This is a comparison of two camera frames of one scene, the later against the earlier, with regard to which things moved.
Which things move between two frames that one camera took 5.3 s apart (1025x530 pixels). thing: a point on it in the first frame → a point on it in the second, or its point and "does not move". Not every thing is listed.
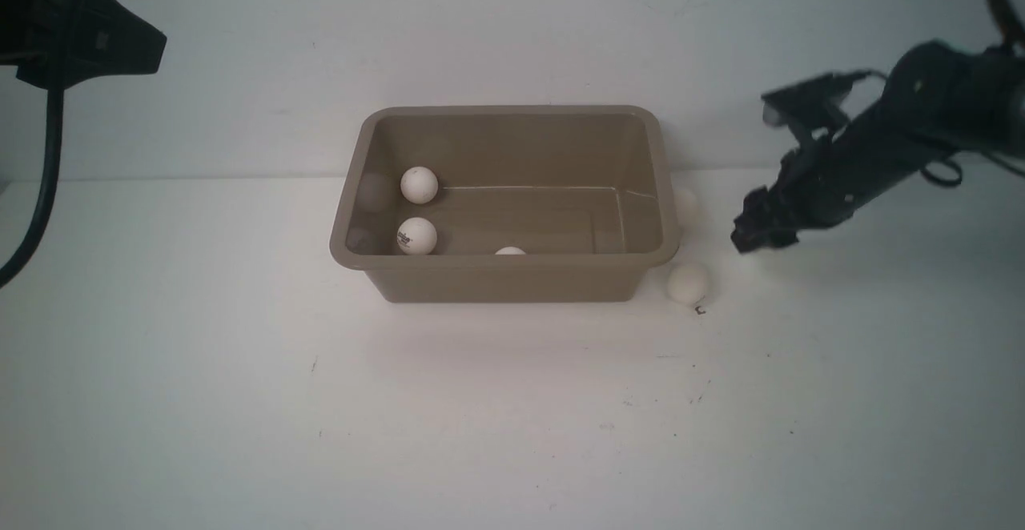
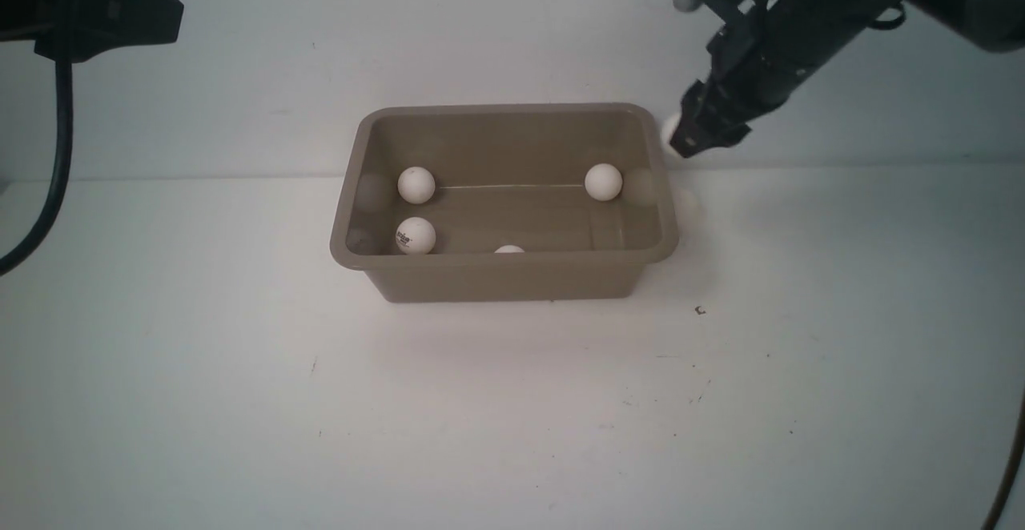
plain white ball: (685, 283) → (667, 130)
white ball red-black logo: (416, 235) does not move
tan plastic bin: (586, 191) does not move
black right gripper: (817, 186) → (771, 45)
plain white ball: (419, 185) does not move
